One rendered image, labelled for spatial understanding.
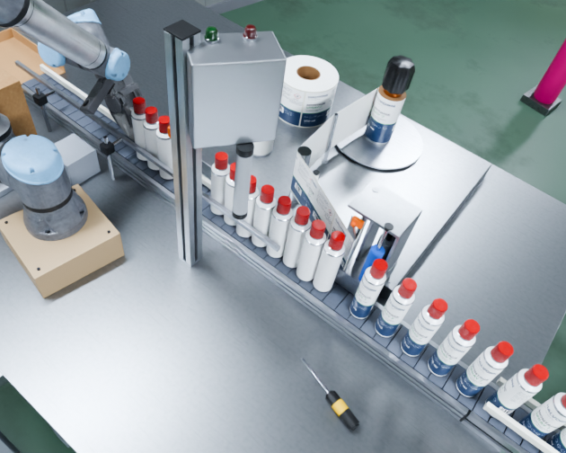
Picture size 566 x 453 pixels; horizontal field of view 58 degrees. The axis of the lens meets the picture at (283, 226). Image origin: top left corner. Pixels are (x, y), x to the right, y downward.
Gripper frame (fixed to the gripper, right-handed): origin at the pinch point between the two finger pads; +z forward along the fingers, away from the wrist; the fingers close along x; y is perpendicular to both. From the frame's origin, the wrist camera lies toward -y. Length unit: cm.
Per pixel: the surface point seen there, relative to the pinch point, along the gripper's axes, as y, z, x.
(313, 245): -2, 24, -62
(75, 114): -1.4, -7.8, 24.5
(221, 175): -0.9, 8.7, -36.4
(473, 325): 0, 39, -98
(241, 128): -10, -10, -62
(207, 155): 14.5, 12.8, -11.5
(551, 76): 276, 97, -30
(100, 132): -1.6, -2.0, 14.3
